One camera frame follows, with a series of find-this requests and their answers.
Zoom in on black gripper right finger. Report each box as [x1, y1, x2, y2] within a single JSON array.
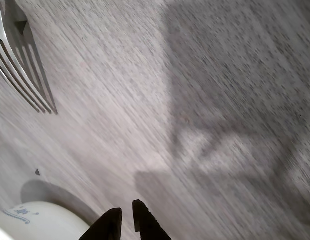
[[132, 199, 172, 240]]

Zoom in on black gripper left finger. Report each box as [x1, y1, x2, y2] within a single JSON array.
[[78, 207, 123, 240]]

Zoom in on metal fork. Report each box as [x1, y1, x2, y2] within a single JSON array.
[[0, 0, 58, 116]]

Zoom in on white round plate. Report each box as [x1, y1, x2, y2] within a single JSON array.
[[0, 201, 92, 240]]

